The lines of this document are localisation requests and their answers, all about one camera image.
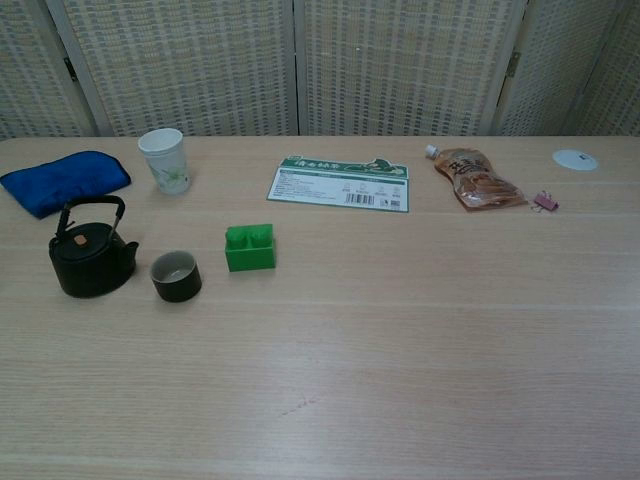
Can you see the black round pot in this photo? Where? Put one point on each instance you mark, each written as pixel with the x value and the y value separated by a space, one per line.
pixel 90 265

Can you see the small grey cup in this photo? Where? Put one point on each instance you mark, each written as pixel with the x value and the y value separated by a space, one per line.
pixel 176 291

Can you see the green and white printed card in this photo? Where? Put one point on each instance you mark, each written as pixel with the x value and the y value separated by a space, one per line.
pixel 325 186

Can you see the green building block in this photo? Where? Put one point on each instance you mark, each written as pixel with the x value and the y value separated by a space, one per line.
pixel 250 257

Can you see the white paper cup, leaf print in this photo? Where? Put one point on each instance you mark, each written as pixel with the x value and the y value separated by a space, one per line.
pixel 167 170

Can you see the brown spouted drink pouch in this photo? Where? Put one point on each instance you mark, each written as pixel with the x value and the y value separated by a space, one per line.
pixel 480 185

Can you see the woven folding screen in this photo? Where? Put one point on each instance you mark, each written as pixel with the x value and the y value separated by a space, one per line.
pixel 200 65

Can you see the pink binder clip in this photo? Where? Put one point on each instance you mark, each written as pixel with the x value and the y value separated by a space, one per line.
pixel 547 202

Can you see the white round grommet cover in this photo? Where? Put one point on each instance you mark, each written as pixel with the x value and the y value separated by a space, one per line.
pixel 570 159

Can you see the blue folded cloth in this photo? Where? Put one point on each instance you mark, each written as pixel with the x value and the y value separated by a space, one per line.
pixel 60 180

